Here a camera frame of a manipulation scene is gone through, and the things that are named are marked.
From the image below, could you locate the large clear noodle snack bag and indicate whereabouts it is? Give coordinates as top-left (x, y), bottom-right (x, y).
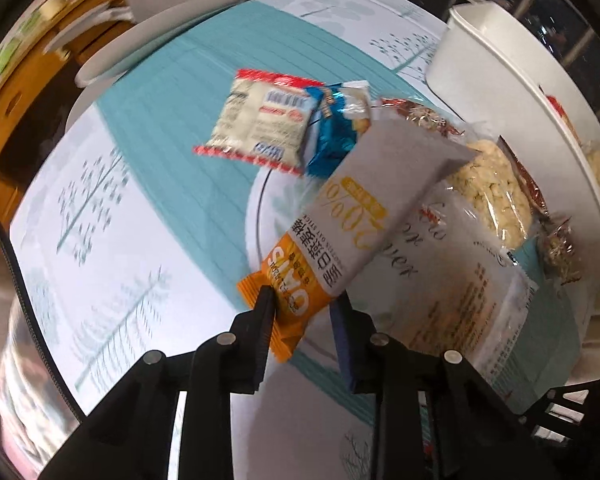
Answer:
top-left (347, 182), bottom-right (536, 382)

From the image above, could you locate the small nut snack packet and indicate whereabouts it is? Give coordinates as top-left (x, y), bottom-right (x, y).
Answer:
top-left (536, 214), bottom-right (583, 285)

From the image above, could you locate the grey orange oat bar packet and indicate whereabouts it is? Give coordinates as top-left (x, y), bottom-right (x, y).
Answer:
top-left (237, 118), bottom-right (478, 362)

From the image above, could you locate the blue snack packet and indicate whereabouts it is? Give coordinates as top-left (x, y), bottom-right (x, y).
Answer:
top-left (306, 80), bottom-right (372, 179)

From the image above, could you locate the teal white tablecloth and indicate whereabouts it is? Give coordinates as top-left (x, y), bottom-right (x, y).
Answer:
top-left (9, 0), bottom-right (580, 479)

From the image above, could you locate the rice cracker clear packet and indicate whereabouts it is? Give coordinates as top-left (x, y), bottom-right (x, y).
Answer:
top-left (377, 96), bottom-right (548, 250)

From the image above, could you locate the red white cracker packet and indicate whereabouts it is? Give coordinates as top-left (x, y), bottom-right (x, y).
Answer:
top-left (194, 68), bottom-right (321, 174)

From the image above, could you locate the white plastic storage bin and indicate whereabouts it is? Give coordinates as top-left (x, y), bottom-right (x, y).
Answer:
top-left (426, 2), bottom-right (600, 382)

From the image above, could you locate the wooden desk with drawers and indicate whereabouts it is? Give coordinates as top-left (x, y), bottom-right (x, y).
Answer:
top-left (0, 0), bottom-right (131, 226)

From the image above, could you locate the white office chair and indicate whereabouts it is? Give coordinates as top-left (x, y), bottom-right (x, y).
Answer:
top-left (44, 0), bottom-right (244, 128)

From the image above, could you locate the black cable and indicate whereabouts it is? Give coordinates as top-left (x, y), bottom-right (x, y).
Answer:
top-left (0, 199), bottom-right (88, 424)

